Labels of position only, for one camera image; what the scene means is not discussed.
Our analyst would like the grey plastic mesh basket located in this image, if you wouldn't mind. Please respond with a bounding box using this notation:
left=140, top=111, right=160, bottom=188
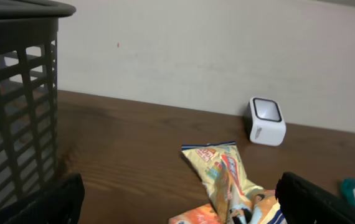
left=0, top=0, right=76, bottom=210

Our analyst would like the yellow snack chip bag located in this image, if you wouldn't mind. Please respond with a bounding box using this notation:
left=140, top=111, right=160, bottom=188
left=181, top=141, right=286, bottom=224

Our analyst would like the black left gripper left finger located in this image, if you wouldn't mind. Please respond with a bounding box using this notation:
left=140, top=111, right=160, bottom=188
left=0, top=174, right=85, bottom=224

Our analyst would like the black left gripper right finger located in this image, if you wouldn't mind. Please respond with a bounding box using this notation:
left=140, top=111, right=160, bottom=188
left=275, top=172, right=355, bottom=224

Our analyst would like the white barcode scanner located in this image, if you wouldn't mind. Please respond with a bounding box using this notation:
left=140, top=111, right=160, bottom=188
left=243, top=97, right=286, bottom=146

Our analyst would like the orange small carton box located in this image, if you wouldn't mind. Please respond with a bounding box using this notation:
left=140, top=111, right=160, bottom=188
left=168, top=203, right=221, bottom=224

